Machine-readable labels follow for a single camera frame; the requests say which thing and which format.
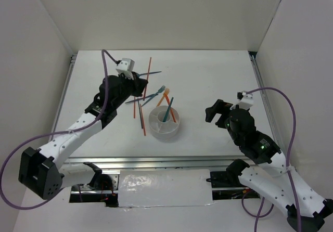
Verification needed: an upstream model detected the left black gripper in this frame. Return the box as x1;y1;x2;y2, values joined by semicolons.
113;71;148;109

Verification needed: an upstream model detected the orange plastic knife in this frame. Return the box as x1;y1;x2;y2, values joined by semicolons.
165;96;176;123

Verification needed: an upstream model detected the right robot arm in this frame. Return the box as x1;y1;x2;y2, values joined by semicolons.
205;99;332;231

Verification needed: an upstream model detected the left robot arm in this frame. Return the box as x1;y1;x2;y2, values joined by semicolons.
18;72;148;200

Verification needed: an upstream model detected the dark blue plastic spoon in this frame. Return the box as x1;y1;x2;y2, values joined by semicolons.
137;71;162;77

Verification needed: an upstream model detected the dark blue plastic knife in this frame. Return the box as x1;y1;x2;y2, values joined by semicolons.
125;93;159;104

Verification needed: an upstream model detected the teal plastic fork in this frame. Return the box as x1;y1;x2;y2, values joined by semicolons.
142;85;165;106

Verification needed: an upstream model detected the orange-yellow plastic fork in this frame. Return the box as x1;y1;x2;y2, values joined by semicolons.
156;88;170;107

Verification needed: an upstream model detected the white divided round container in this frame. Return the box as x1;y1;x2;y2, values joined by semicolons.
148;106;181;140

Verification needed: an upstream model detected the white foam board cover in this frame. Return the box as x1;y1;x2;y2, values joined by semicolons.
118;169;214;208

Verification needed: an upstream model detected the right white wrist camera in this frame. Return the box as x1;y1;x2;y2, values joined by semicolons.
230;91;254;110

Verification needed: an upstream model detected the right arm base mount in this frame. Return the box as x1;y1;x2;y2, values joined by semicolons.
206;159;259;200

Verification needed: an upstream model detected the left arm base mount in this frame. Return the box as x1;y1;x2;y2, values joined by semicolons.
69;162;120;208

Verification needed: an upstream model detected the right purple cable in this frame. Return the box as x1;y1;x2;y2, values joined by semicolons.
240;87;302;232

